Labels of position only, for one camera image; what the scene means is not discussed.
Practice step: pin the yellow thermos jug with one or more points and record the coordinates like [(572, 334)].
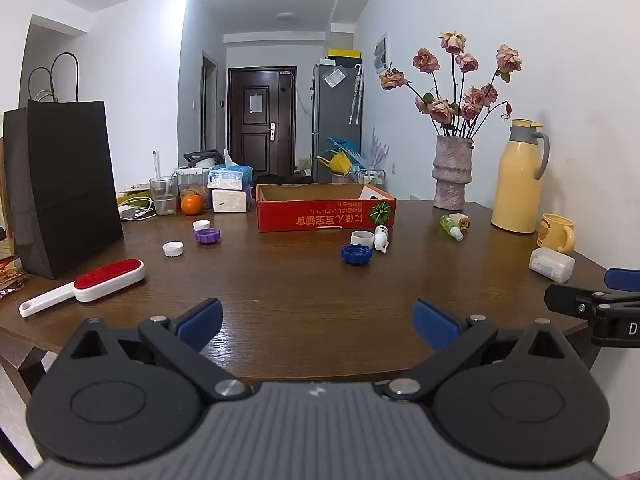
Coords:
[(515, 185)]

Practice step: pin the small plain white cap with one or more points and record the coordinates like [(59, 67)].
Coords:
[(201, 225)]

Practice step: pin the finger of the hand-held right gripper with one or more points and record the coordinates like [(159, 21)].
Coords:
[(565, 300), (622, 280)]

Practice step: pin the ridged white cap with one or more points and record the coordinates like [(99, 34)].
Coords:
[(173, 249)]

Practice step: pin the shallow cardboard box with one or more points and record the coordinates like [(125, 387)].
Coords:
[(320, 217)]

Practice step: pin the yellow dustpan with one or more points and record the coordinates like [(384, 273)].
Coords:
[(340, 161)]

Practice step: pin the clear plastic bag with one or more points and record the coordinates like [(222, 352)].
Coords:
[(334, 78)]

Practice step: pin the blue tissue pack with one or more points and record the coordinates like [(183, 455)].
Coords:
[(227, 177)]

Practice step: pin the small white bottle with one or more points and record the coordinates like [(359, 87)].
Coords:
[(381, 235)]

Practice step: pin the purple ridged lid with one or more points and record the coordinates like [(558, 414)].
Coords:
[(207, 236)]

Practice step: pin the blue ridged lid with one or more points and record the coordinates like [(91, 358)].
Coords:
[(356, 255)]

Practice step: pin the black gooseneck device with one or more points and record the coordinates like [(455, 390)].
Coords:
[(202, 157)]

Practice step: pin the round ceiling light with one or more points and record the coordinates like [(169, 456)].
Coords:
[(288, 16)]

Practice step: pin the grey refrigerator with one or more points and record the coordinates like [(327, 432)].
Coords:
[(330, 125)]

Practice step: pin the red and white lint brush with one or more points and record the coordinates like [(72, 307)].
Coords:
[(107, 272)]

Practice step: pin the green spray bottle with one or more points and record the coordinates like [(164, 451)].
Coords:
[(450, 226)]

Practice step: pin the pink textured vase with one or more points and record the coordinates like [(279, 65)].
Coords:
[(452, 172)]

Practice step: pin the metal storage rack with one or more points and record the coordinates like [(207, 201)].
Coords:
[(370, 177)]

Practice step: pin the bunch of dried pink roses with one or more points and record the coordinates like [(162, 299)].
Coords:
[(452, 42)]

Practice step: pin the snack packet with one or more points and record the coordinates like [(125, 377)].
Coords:
[(10, 277)]

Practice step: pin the white round jar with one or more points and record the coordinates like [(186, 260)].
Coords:
[(361, 238)]

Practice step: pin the yellow and black box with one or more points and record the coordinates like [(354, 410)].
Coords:
[(344, 53)]

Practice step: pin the blue plastic item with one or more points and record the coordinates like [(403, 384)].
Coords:
[(340, 142)]

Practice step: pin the purple feathery decoration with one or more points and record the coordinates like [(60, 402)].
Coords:
[(378, 150)]

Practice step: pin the orange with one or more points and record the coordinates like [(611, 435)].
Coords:
[(191, 205)]

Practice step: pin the black paper bag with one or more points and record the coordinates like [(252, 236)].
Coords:
[(60, 185)]

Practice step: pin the small cream box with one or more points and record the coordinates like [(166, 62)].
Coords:
[(462, 220)]

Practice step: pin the clear glass cup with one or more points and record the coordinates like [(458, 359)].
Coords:
[(163, 197)]

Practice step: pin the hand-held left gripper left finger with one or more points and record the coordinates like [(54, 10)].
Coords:
[(200, 317)]

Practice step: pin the clear folded umbrella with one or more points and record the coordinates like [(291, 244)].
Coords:
[(356, 95)]

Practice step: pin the black folding chair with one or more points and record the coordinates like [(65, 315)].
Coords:
[(282, 179)]

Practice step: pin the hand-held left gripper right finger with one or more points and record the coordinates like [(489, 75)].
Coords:
[(435, 325)]

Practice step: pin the white electrical panel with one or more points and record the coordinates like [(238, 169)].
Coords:
[(381, 52)]

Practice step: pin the clear food container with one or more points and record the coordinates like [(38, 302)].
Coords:
[(190, 180)]

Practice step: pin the white stirring stick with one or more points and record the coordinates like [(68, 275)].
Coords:
[(156, 162)]

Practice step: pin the dark brown entrance door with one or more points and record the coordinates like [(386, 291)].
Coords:
[(260, 145)]

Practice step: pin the purple white tissue pack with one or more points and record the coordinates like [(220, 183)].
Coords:
[(230, 202)]

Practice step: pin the yellow mug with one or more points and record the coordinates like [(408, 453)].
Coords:
[(552, 232)]

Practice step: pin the dark interior doorway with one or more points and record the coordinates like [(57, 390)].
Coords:
[(209, 105)]

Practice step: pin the white plastic swab box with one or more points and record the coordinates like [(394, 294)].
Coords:
[(550, 265)]

